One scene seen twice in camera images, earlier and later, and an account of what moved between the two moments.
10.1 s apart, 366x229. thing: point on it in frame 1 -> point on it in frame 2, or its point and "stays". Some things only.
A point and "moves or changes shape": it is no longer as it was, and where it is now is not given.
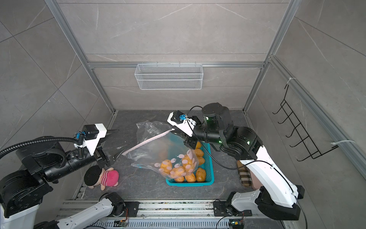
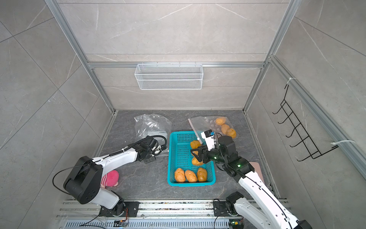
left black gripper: x=102 y=158 -> x=152 y=159
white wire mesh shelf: x=168 y=77 stays
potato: x=188 y=163 moves or changes shape
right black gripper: x=189 y=141 -> x=203 y=152
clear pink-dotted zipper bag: x=167 y=154 moves or changes shape
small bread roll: x=190 y=178 stays
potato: x=166 y=166 moves or changes shape
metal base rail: x=171 y=213 stays
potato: x=177 y=172 moves or changes shape
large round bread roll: x=198 y=145 stays
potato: x=198 y=152 moves or changes shape
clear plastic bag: x=146 y=130 moves or changes shape
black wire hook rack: x=306 y=138 stays
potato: x=200 y=175 stays
